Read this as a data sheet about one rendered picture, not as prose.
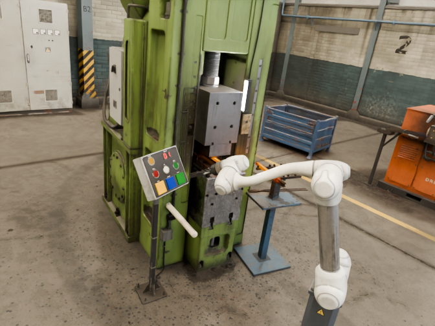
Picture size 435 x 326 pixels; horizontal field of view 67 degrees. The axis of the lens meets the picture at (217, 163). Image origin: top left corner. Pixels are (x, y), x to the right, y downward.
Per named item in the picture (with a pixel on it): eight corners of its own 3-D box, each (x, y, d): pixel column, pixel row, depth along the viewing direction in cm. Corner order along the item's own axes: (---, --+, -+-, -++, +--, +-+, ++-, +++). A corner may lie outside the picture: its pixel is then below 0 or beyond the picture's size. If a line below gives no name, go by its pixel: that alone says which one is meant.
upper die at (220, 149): (230, 154, 264) (232, 143, 260) (208, 156, 253) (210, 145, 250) (203, 138, 296) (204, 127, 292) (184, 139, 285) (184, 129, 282)
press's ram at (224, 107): (245, 141, 268) (252, 92, 253) (204, 145, 247) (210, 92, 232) (217, 127, 299) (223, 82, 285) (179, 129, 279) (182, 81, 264)
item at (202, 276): (247, 273, 295) (248, 272, 295) (190, 294, 264) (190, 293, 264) (223, 248, 325) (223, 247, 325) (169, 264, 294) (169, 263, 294)
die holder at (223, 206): (239, 218, 289) (246, 172, 273) (201, 228, 269) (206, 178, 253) (206, 191, 332) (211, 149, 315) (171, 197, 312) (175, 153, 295)
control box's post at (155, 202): (154, 292, 262) (161, 167, 222) (149, 293, 260) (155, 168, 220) (153, 288, 265) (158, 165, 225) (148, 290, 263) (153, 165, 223)
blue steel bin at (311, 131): (330, 151, 651) (339, 116, 624) (309, 159, 596) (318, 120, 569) (280, 134, 725) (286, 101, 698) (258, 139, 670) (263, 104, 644)
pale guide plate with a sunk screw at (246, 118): (248, 133, 283) (252, 114, 276) (240, 134, 278) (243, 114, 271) (247, 132, 284) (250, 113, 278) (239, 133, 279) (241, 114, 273)
